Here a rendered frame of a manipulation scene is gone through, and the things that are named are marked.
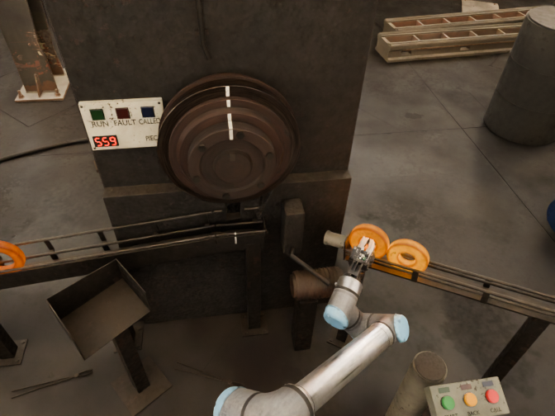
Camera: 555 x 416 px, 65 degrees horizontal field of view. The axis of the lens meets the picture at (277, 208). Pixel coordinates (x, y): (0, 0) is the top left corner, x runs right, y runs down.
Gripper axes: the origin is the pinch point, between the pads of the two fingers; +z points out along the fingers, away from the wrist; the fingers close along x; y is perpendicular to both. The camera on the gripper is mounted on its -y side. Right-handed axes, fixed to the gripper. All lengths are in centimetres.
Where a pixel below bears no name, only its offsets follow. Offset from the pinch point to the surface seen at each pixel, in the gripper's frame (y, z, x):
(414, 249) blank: 4.8, -0.7, -16.6
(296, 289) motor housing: -18.1, -24.3, 21.4
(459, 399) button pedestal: -3, -42, -45
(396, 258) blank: -2.9, -2.8, -11.6
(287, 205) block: 7.0, -2.4, 33.4
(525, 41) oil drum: -66, 228, -40
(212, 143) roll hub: 54, -16, 48
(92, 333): 7, -76, 74
